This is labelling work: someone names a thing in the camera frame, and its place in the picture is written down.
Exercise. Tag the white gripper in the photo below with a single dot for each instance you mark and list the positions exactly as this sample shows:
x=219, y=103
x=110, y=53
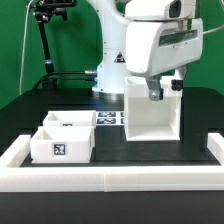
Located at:
x=153, y=48

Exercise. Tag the white drawer cabinet box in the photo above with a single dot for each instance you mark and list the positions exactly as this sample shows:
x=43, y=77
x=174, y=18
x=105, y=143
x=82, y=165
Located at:
x=147, y=120

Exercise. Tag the white front drawer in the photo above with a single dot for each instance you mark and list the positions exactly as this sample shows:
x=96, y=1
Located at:
x=73, y=144

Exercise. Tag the white drawer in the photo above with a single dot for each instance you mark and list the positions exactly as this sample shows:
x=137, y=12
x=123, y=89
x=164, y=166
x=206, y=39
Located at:
x=73, y=144
x=70, y=118

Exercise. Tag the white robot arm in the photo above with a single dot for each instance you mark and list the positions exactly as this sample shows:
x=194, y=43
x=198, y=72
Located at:
x=112, y=69

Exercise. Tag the white rear drawer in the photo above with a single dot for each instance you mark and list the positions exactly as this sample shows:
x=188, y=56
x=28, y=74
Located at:
x=70, y=118

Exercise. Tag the white marker tag plate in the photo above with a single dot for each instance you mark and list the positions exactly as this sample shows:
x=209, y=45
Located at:
x=110, y=118

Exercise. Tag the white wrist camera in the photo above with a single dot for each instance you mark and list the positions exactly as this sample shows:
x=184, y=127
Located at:
x=160, y=9

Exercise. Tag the black camera stand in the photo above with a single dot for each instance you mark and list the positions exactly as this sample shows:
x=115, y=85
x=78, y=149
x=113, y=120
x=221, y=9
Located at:
x=44, y=10

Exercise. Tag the white workspace border frame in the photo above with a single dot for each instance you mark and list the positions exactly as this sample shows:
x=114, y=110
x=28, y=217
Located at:
x=15, y=178

